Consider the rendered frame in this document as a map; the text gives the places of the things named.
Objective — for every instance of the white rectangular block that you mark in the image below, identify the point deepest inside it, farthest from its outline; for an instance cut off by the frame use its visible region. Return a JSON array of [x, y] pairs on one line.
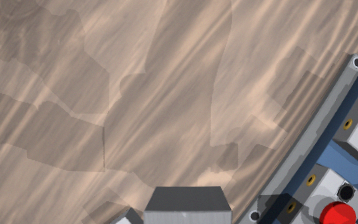
[[128, 217]]

